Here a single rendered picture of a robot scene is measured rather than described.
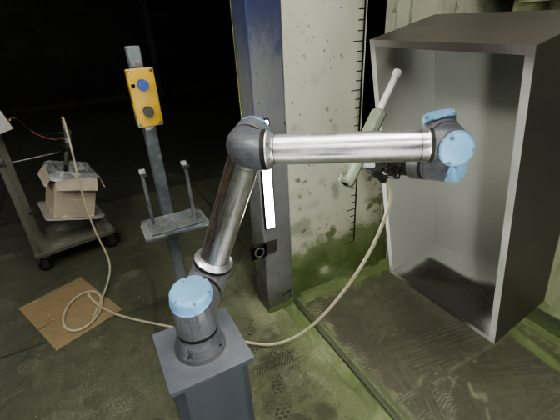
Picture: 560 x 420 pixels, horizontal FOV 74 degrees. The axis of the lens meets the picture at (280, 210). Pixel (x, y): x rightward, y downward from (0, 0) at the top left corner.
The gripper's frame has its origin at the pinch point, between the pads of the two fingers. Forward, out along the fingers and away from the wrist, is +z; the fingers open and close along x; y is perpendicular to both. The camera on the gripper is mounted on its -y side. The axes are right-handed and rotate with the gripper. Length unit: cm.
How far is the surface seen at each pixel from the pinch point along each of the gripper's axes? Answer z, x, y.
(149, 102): 89, -4, -51
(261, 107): 66, 19, -10
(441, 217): 10, 12, 87
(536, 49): -52, 26, -14
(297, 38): 56, 54, -14
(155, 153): 99, -22, -34
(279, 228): 78, -27, 43
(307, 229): 75, -19, 62
